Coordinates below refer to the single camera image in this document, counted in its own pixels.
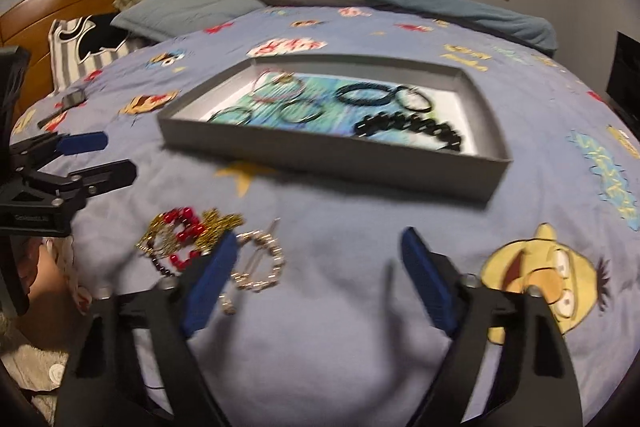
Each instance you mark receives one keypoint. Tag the blue cartoon printed blanket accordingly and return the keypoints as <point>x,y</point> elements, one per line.
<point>325,232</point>

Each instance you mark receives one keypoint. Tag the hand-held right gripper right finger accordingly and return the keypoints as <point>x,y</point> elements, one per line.
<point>430,277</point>

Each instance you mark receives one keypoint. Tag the grey cardboard box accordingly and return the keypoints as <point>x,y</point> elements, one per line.
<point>325,162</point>

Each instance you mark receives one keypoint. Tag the black monitor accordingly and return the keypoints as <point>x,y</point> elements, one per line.
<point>625,77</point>

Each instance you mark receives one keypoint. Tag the teal folded blanket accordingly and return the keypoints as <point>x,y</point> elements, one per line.
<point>400,4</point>

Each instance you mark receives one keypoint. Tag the small black device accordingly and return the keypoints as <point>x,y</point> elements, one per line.
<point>70,99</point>

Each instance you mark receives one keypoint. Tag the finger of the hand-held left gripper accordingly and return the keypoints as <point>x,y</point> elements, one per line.
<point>80,143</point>
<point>107,177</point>

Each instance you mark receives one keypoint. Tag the silver bangle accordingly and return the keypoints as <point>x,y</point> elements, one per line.
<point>212,117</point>
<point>320,114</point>

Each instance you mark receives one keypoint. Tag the blue-green printed paper sheet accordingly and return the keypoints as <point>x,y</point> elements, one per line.
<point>330,127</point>

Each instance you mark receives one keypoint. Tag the black and white striped pillow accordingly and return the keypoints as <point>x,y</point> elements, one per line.
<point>75,57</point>

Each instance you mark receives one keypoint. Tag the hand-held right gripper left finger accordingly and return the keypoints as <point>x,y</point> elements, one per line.
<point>210,282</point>

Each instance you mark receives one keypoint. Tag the person's leg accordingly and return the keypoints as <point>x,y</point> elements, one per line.
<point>42,267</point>

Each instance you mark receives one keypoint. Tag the beige fuzzy cloth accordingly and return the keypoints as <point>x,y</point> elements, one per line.
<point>25,357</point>

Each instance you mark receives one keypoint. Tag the grey pillow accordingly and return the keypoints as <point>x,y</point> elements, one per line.
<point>190,7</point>

